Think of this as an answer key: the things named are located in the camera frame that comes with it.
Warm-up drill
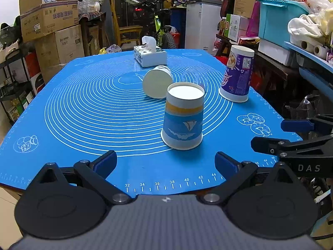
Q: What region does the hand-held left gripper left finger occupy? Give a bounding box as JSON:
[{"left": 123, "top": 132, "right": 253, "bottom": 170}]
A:
[{"left": 27, "top": 150, "right": 132, "bottom": 205}]

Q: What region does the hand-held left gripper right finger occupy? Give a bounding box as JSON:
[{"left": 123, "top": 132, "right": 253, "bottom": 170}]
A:
[{"left": 200, "top": 151, "right": 306, "bottom": 204}]

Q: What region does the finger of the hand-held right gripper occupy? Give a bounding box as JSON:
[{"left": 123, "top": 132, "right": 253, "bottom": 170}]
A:
[
  {"left": 280, "top": 114, "right": 333, "bottom": 136},
  {"left": 250, "top": 136, "right": 333, "bottom": 162}
]

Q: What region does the white paper cup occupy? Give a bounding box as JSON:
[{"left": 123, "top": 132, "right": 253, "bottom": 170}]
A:
[{"left": 142, "top": 65, "right": 174, "bottom": 99}]

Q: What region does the blue sailboat paper cup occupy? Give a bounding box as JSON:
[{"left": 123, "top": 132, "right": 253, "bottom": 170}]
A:
[{"left": 160, "top": 82, "right": 205, "bottom": 151}]

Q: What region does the tall purple paper cup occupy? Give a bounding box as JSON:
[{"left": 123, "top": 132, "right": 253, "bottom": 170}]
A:
[{"left": 219, "top": 45, "right": 255, "bottom": 103}]

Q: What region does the clear plastic cup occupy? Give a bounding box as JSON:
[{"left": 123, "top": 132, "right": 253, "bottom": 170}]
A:
[{"left": 182, "top": 66, "right": 206, "bottom": 91}]

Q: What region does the blue silicone baking mat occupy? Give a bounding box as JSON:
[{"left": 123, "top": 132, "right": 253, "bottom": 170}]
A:
[{"left": 0, "top": 49, "right": 303, "bottom": 198}]

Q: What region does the light blue shelf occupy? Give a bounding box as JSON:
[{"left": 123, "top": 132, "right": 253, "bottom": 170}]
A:
[{"left": 283, "top": 41, "right": 333, "bottom": 71}]

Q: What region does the white foam box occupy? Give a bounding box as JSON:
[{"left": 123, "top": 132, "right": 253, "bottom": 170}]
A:
[{"left": 258, "top": 39, "right": 297, "bottom": 67}]

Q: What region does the paper towel roll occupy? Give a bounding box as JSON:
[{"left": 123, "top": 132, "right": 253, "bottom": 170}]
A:
[
  {"left": 297, "top": 40, "right": 315, "bottom": 54},
  {"left": 313, "top": 45, "right": 330, "bottom": 59}
]

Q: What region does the white crumpled cloth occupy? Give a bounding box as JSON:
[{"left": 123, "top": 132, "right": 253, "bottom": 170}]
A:
[{"left": 287, "top": 14, "right": 326, "bottom": 45}]

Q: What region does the teal plastic storage bin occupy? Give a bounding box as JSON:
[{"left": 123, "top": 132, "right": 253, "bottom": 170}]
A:
[{"left": 257, "top": 0, "right": 311, "bottom": 45}]

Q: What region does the pink box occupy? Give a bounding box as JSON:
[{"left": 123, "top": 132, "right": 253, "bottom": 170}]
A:
[{"left": 246, "top": 1, "right": 261, "bottom": 38}]

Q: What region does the white patterned tissue box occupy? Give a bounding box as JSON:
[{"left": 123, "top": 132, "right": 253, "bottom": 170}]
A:
[{"left": 133, "top": 36, "right": 167, "bottom": 68}]

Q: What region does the green and white carton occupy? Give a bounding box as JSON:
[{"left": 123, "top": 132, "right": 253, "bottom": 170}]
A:
[{"left": 224, "top": 14, "right": 249, "bottom": 43}]

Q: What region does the large closed cardboard box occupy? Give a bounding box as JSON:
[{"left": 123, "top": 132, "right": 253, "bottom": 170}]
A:
[{"left": 35, "top": 25, "right": 85, "bottom": 84}]

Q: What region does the small brown cardboard box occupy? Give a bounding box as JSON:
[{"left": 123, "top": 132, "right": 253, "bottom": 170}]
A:
[{"left": 88, "top": 25, "right": 101, "bottom": 56}]

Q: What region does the plastic drink bottle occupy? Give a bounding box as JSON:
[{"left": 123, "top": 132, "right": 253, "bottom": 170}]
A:
[{"left": 218, "top": 17, "right": 227, "bottom": 36}]

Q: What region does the wooden chair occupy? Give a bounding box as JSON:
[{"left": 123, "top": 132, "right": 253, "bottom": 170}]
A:
[{"left": 111, "top": 0, "right": 144, "bottom": 50}]

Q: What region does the white chest freezer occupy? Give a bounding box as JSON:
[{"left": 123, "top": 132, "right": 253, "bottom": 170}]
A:
[{"left": 184, "top": 0, "right": 223, "bottom": 56}]

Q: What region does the black and green bicycle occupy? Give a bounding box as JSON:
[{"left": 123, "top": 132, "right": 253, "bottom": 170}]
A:
[{"left": 124, "top": 0, "right": 183, "bottom": 49}]

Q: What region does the open cardboard box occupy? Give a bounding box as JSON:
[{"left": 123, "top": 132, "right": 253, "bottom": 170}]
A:
[{"left": 19, "top": 0, "right": 79, "bottom": 43}]

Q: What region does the black bag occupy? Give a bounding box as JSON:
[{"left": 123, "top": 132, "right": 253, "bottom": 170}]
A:
[{"left": 0, "top": 23, "right": 23, "bottom": 50}]

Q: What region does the black wire cart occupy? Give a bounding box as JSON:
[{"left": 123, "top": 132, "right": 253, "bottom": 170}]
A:
[{"left": 0, "top": 47, "right": 37, "bottom": 125}]

